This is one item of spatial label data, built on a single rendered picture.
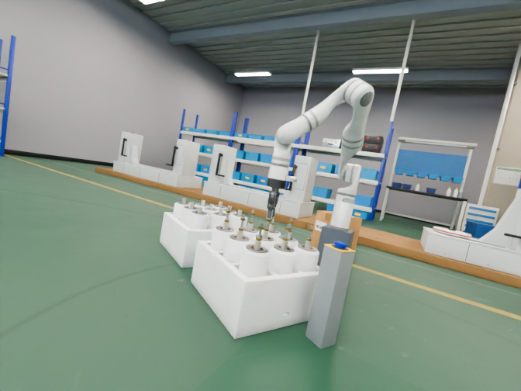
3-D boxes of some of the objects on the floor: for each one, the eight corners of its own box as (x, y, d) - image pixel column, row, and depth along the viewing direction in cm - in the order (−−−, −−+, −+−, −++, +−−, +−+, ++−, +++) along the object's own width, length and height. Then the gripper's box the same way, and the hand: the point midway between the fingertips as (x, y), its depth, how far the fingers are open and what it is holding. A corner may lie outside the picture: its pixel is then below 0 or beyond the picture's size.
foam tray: (264, 275, 130) (271, 240, 129) (322, 317, 99) (332, 272, 97) (190, 282, 108) (197, 240, 106) (234, 340, 76) (245, 282, 75)
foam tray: (219, 241, 174) (222, 215, 173) (250, 263, 143) (256, 232, 141) (159, 241, 151) (163, 212, 149) (181, 268, 119) (188, 230, 118)
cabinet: (453, 234, 540) (460, 202, 535) (481, 240, 518) (490, 207, 513) (458, 238, 490) (467, 202, 484) (490, 245, 468) (500, 209, 462)
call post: (319, 331, 89) (338, 244, 86) (335, 344, 83) (356, 251, 81) (305, 335, 85) (323, 244, 82) (320, 349, 79) (341, 252, 77)
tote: (460, 241, 445) (466, 220, 442) (490, 247, 429) (496, 226, 426) (470, 247, 399) (477, 223, 396) (504, 254, 383) (511, 230, 380)
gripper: (270, 175, 107) (263, 213, 109) (265, 175, 92) (257, 219, 94) (288, 179, 106) (281, 216, 107) (285, 179, 91) (277, 223, 93)
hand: (270, 214), depth 100 cm, fingers open, 6 cm apart
